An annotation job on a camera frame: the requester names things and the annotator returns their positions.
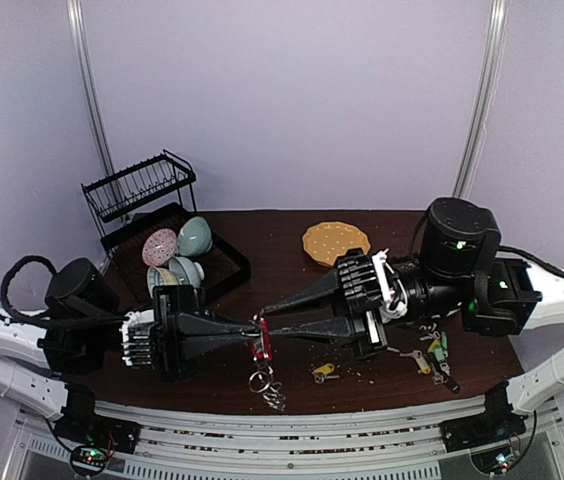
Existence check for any pink patterned bowl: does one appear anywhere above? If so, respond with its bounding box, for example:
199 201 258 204
142 228 178 267

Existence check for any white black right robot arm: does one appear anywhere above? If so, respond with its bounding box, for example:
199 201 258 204
255 198 564 452

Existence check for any red handled key ring holder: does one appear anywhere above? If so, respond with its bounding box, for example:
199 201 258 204
248 310 286 412

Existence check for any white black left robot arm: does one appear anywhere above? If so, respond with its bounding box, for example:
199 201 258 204
0 255 266 459

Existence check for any light blue bowl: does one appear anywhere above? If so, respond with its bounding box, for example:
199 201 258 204
168 256 205 299

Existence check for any black wire dish rack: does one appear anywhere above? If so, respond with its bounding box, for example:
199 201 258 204
81 149 251 305

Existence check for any right aluminium frame post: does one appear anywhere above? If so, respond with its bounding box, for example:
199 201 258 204
452 0 510 200

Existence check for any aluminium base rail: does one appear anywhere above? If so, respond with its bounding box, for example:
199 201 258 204
4 392 564 480

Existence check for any green ceramic bowl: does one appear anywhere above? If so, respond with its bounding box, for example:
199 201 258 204
178 216 213 257

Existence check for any yellow key tag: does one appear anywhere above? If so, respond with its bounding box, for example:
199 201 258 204
311 363 340 384
399 350 431 375

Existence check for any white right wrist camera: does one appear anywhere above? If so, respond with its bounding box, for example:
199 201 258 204
371 249 408 324

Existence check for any yellow dotted plate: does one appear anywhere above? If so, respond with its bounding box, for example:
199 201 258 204
302 221 371 268

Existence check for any green key tag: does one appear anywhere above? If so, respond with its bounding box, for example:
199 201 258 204
429 332 448 365

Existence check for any blue patterned bowl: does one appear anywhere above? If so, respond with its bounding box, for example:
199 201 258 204
146 266 180 292

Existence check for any left aluminium frame post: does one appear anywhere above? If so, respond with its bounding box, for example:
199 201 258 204
66 0 114 176

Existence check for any aluminium frame post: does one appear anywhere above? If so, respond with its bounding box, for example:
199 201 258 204
452 0 510 200
66 0 114 176

